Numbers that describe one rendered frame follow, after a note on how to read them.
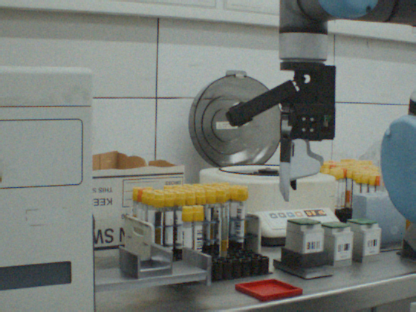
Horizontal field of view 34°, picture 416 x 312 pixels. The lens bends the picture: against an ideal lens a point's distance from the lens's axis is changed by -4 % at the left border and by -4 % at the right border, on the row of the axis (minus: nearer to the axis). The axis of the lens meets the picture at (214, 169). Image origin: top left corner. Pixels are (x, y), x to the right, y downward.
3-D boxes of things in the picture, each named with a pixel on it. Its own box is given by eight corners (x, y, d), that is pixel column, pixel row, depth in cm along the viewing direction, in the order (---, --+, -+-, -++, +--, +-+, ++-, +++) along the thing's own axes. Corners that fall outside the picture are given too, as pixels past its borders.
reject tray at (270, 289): (262, 301, 92) (263, 296, 92) (234, 289, 98) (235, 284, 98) (302, 294, 96) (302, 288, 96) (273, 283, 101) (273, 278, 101)
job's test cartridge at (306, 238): (301, 267, 105) (304, 226, 105) (284, 261, 110) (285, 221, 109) (322, 264, 107) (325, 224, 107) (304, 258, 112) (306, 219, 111)
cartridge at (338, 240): (333, 268, 111) (336, 227, 110) (314, 262, 114) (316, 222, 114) (351, 265, 113) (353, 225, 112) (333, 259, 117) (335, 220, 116)
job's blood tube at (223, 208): (221, 270, 107) (223, 206, 106) (217, 269, 108) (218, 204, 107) (229, 270, 107) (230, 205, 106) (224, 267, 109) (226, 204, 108)
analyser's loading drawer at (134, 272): (65, 304, 82) (64, 261, 81) (47, 290, 87) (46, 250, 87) (211, 285, 92) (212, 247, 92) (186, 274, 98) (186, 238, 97)
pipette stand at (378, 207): (368, 253, 121) (372, 197, 120) (345, 246, 127) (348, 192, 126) (409, 248, 126) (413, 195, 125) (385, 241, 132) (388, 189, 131)
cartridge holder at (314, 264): (306, 279, 103) (307, 256, 103) (272, 267, 111) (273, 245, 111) (333, 275, 106) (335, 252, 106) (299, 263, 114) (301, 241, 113)
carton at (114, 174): (53, 262, 110) (52, 169, 108) (7, 229, 134) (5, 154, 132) (186, 249, 123) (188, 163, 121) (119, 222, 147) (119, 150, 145)
